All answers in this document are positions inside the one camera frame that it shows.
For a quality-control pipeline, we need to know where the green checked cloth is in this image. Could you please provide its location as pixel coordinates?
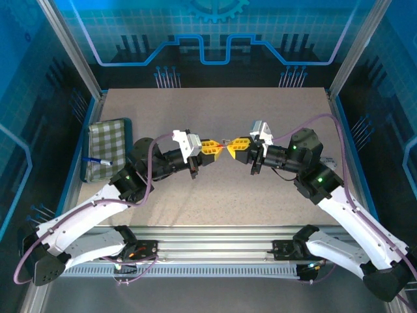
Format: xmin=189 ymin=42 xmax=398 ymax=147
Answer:
xmin=85 ymin=120 xmax=128 ymax=182

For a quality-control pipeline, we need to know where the blue white pen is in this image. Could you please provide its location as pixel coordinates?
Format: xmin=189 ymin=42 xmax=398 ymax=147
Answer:
xmin=81 ymin=156 xmax=113 ymax=167

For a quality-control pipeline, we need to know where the small controller board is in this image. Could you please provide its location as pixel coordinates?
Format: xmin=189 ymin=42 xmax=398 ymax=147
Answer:
xmin=112 ymin=256 xmax=138 ymax=276
xmin=295 ymin=262 xmax=322 ymax=284

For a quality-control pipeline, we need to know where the grey metal panel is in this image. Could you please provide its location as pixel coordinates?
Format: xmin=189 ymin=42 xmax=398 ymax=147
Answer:
xmin=19 ymin=260 xmax=410 ymax=313

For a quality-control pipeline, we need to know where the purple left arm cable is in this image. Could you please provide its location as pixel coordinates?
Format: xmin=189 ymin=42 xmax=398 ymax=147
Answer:
xmin=12 ymin=132 xmax=175 ymax=287

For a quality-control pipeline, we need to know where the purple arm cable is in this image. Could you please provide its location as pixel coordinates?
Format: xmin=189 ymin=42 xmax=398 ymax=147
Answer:
xmin=12 ymin=132 xmax=175 ymax=287
xmin=272 ymin=113 xmax=417 ymax=309

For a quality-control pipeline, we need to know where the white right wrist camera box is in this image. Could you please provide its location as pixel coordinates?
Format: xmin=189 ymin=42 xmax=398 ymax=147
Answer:
xmin=249 ymin=120 xmax=275 ymax=148

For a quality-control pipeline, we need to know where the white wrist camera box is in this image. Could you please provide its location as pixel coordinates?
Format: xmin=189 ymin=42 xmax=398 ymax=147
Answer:
xmin=171 ymin=129 xmax=203 ymax=164
xmin=249 ymin=120 xmax=275 ymax=148

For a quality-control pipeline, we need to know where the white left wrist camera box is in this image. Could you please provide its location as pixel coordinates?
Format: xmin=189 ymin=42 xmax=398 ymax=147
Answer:
xmin=171 ymin=129 xmax=203 ymax=164

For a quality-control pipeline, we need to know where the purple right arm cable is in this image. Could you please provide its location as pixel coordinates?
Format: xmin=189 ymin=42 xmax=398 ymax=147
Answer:
xmin=272 ymin=113 xmax=417 ymax=309

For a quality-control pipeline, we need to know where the aluminium table side rail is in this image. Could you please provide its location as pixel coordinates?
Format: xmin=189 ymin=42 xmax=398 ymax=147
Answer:
xmin=51 ymin=91 xmax=108 ymax=239
xmin=326 ymin=89 xmax=375 ymax=237

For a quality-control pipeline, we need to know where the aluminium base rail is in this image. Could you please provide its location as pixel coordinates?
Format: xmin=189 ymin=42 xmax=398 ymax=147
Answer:
xmin=61 ymin=224 xmax=369 ymax=261

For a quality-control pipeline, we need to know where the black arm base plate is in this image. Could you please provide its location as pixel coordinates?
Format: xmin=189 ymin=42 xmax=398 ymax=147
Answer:
xmin=272 ymin=239 xmax=333 ymax=261
xmin=98 ymin=239 xmax=160 ymax=261

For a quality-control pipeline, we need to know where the aluminium frame post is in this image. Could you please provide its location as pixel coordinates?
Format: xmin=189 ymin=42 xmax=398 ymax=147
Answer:
xmin=326 ymin=0 xmax=394 ymax=100
xmin=36 ymin=0 xmax=108 ymax=101

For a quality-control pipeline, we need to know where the slotted grey cable duct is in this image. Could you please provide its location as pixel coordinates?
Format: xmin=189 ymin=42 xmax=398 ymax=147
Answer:
xmin=60 ymin=264 xmax=315 ymax=278

